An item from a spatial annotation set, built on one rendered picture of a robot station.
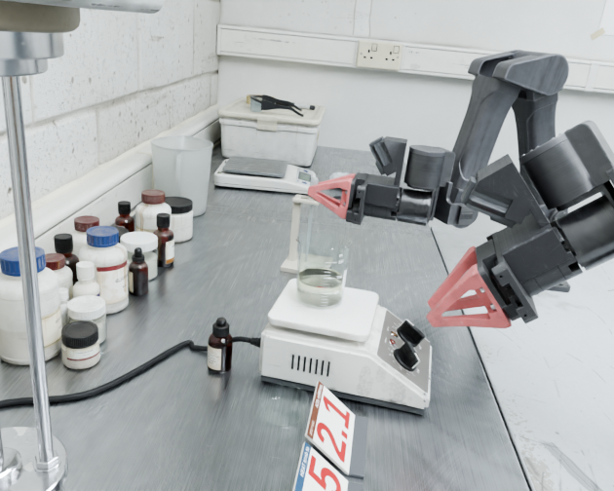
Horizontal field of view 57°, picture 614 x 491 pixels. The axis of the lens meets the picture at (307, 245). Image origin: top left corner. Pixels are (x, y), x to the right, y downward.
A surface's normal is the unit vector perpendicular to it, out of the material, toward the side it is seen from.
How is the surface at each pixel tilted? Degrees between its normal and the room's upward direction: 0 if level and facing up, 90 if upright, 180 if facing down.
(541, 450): 0
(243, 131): 94
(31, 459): 0
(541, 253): 90
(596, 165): 91
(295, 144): 94
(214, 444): 0
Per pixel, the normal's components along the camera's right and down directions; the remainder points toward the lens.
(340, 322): 0.09, -0.93
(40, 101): 0.99, 0.11
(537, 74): 0.39, 0.37
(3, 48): 0.81, 0.28
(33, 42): 0.95, 0.19
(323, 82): -0.08, 0.36
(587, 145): -0.55, 0.26
